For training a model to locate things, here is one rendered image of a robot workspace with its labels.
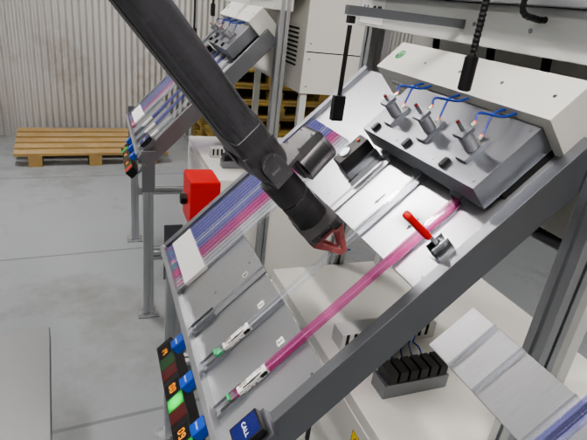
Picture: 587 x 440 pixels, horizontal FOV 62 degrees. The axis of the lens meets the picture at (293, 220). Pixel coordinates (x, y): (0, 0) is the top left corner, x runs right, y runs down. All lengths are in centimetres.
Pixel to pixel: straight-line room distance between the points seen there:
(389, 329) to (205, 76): 43
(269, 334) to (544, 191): 49
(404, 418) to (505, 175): 53
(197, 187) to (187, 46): 102
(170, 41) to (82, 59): 426
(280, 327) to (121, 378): 123
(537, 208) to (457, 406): 51
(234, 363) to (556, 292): 54
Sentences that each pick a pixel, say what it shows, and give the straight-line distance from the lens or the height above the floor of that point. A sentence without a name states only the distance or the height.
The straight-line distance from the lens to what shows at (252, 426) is 74.
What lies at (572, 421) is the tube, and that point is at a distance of 54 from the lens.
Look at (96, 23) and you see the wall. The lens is 485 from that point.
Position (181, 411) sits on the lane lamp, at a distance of 95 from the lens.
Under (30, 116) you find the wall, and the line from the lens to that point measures 497.
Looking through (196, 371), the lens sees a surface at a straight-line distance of 92.
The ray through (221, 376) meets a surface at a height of 74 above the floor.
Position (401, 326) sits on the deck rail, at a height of 93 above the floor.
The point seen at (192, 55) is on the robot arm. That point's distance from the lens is 64.
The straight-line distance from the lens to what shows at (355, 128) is 116.
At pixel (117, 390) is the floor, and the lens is 198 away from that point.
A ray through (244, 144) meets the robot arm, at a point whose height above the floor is 116.
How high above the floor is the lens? 134
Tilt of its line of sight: 24 degrees down
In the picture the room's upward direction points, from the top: 7 degrees clockwise
